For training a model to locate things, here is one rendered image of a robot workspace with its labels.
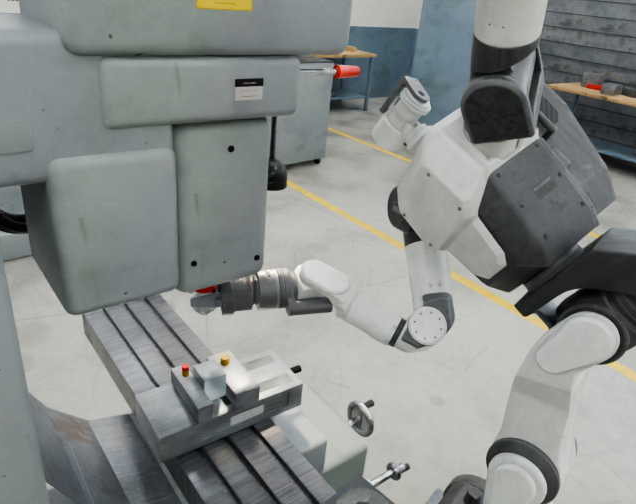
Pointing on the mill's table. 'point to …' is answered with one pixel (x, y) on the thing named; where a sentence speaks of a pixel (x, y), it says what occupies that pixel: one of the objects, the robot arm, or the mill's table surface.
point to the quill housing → (220, 199)
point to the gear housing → (196, 88)
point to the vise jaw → (238, 381)
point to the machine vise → (206, 415)
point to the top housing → (196, 26)
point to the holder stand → (359, 494)
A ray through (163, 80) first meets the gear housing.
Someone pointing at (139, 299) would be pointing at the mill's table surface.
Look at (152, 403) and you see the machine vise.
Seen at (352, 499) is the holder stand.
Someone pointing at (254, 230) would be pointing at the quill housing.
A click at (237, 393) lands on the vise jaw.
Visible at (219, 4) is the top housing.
